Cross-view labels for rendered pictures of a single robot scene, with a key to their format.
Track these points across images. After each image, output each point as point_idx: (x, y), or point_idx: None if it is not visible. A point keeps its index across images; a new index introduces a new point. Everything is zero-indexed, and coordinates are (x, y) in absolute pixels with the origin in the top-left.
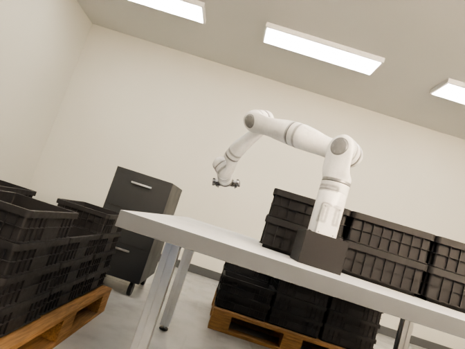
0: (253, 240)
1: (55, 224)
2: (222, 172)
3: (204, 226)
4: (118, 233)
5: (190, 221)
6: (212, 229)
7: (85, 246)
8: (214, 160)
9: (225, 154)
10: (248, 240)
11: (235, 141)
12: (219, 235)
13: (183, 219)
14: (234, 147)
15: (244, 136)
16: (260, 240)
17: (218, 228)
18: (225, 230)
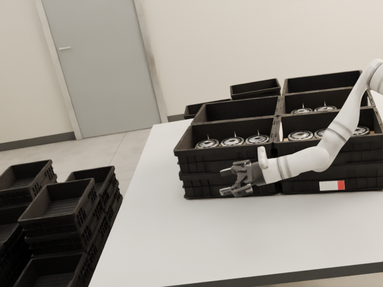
0: (260, 205)
1: None
2: (330, 164)
3: (329, 235)
4: None
5: (315, 250)
6: (358, 224)
7: None
8: (328, 159)
9: (342, 142)
10: (335, 202)
11: (355, 117)
12: None
13: (325, 255)
14: (357, 124)
15: (358, 103)
16: (378, 187)
17: (242, 236)
18: (192, 236)
